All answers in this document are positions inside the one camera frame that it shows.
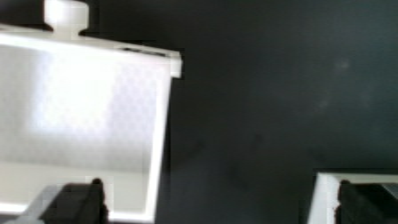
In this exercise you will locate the white front drawer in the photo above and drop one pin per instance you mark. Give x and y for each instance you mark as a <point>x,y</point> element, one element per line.
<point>83,101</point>

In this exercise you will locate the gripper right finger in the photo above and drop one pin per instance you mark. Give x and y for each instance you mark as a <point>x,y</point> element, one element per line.
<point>367,203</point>

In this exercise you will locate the white drawer cabinet box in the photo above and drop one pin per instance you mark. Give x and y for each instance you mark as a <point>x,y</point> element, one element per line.
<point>323,201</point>

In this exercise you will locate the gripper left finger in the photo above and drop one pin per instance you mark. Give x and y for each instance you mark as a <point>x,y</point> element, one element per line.
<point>78,207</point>

